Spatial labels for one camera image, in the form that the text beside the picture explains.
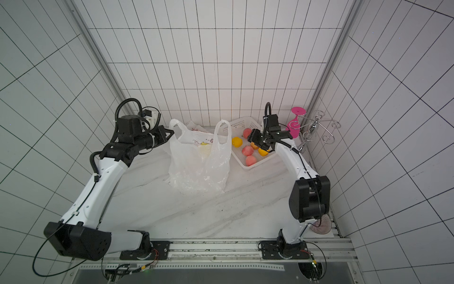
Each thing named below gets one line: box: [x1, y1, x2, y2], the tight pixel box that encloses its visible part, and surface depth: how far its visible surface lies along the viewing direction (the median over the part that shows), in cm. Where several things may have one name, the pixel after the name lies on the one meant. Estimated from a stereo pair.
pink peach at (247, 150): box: [241, 145, 254, 157], surface depth 103 cm
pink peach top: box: [242, 127, 253, 140], surface depth 115 cm
